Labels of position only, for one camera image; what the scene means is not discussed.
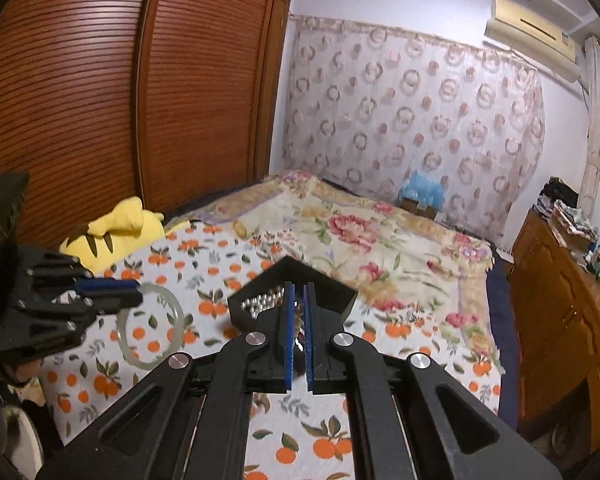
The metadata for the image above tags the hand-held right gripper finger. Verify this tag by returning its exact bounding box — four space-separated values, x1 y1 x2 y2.
0 290 145 367
22 247 143 295

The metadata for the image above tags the white pearl necklace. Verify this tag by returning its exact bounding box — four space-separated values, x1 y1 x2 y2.
240 285 286 319

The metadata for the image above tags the pale jade bangle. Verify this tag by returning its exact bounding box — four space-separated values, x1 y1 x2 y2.
116 282 186 364

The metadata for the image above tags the ring pattern lace curtain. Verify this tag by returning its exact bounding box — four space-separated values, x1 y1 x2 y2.
282 14 547 249

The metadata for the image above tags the wooden sideboard cabinet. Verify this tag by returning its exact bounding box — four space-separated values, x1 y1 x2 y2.
507 210 600 442

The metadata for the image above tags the yellow plush toy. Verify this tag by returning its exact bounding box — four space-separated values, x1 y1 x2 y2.
60 197 166 277

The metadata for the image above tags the cream wall air conditioner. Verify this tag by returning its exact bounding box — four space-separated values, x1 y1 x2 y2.
484 0 584 84

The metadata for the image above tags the dark blue bed sheet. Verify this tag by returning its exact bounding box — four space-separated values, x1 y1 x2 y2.
484 245 519 432

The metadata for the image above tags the black square box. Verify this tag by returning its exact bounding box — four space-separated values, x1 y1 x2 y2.
227 255 358 334

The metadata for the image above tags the blue plastic bag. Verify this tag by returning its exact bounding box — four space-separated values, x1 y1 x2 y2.
397 170 449 209

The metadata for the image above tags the tied cream curtain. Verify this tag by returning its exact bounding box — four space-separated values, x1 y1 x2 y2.
580 35 600 212

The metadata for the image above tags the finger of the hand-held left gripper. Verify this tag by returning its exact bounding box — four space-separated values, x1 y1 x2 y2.
302 282 564 480
37 282 296 480

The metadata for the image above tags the wooden louvred wardrobe door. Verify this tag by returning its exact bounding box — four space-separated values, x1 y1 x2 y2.
137 0 284 214
0 0 157 252

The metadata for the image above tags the small brown box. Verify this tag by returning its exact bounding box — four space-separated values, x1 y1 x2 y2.
399 197 439 219

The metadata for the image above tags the floral bed blanket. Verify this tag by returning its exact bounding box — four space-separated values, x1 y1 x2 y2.
165 169 496 361

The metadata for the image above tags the orange fruit print cloth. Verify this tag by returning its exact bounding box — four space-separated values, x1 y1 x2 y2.
40 222 503 480

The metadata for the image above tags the pile of folded clothes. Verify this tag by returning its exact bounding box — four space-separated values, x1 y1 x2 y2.
535 176 600 252

